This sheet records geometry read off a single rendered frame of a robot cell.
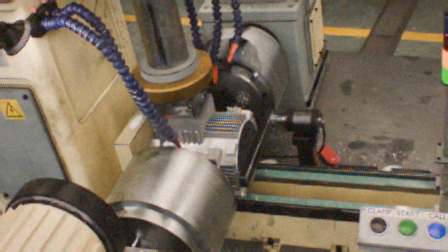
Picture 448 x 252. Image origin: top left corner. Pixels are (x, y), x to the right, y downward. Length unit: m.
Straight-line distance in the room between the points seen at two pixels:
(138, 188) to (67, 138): 0.25
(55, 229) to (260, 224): 0.70
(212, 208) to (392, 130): 0.76
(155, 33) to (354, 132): 0.76
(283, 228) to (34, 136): 0.59
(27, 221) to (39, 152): 0.54
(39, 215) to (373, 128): 1.15
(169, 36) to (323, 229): 0.55
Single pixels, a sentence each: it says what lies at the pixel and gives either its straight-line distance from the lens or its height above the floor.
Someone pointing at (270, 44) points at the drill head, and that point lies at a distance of 1.64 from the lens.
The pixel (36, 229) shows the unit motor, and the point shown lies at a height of 1.35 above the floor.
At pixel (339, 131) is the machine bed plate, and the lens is 1.84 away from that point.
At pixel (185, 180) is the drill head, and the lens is 1.21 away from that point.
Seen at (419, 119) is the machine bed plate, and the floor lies 0.80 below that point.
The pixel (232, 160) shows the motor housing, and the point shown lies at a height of 1.05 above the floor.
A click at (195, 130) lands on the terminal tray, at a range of 1.39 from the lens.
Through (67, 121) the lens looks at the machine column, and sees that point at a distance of 1.37.
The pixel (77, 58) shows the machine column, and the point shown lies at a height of 1.30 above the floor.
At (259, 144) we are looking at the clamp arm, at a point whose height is 1.03.
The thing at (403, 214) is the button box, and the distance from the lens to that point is 1.19.
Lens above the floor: 1.91
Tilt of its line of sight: 35 degrees down
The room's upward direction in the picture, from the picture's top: 12 degrees counter-clockwise
